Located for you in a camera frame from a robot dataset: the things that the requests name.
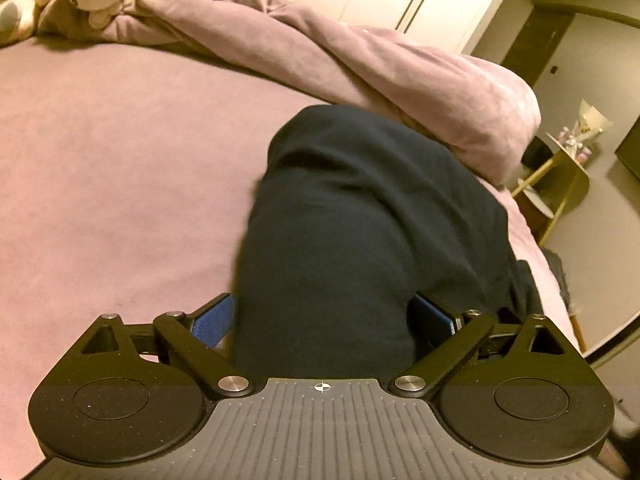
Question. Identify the yellow side table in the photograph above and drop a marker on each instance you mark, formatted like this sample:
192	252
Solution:
570	180

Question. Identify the grey cloth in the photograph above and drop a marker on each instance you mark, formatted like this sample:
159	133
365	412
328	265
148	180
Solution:
557	275

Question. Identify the pink bed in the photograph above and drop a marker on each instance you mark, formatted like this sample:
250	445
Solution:
125	160

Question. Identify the cream paper cone bouquet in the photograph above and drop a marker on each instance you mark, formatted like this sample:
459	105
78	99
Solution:
592	117

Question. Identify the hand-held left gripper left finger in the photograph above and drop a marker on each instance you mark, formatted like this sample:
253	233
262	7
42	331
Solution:
215	323

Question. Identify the dark door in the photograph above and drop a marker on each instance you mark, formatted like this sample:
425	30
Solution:
537	45

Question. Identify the small pink figurines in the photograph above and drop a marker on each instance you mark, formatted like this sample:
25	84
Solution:
575	145

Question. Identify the spotted plush toy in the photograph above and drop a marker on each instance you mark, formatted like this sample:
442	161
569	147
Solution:
17	5

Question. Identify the pink plush duvet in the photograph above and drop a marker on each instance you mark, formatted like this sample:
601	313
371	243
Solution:
380	60

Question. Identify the dark cabinet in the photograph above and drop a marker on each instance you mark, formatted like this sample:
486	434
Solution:
630	150

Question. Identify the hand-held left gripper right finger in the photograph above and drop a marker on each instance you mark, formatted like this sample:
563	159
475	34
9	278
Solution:
431	318

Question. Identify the dark navy garment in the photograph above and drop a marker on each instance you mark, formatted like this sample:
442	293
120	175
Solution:
350	235

